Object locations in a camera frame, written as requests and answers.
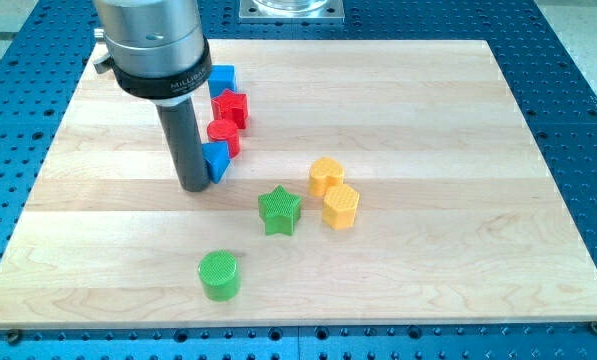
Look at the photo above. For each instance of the red star block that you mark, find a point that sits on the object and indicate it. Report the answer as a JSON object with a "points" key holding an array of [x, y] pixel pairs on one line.
{"points": [[233, 106]]}

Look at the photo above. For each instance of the blue triangle block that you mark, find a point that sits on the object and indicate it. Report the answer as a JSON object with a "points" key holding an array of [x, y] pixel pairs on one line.
{"points": [[217, 159]]}

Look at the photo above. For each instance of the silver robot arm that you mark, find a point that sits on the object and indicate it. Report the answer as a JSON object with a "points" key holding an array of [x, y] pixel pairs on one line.
{"points": [[155, 48]]}

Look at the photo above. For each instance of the light wooden board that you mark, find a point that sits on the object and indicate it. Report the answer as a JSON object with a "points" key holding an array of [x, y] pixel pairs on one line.
{"points": [[459, 219]]}

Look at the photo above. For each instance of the green star block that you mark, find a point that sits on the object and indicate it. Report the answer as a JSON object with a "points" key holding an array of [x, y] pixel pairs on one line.
{"points": [[279, 210]]}

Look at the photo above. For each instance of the red cylinder block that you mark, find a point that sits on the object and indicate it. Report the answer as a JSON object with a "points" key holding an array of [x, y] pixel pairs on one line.
{"points": [[227, 131]]}

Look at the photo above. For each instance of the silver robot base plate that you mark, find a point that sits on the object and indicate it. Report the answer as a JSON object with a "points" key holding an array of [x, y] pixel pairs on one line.
{"points": [[291, 11]]}

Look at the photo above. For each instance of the yellow hexagon block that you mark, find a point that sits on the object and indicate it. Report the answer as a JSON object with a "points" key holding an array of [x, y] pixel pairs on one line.
{"points": [[340, 204]]}

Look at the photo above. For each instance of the green cylinder block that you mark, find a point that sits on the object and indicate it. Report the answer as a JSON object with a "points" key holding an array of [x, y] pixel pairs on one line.
{"points": [[219, 274]]}

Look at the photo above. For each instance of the blue cube block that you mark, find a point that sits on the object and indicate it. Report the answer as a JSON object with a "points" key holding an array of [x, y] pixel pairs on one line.
{"points": [[222, 77]]}

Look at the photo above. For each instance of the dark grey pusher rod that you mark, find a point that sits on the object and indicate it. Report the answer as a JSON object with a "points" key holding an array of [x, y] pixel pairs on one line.
{"points": [[180, 128]]}

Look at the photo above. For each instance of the yellow heart block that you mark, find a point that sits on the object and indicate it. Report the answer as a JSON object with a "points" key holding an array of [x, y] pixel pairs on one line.
{"points": [[324, 173]]}

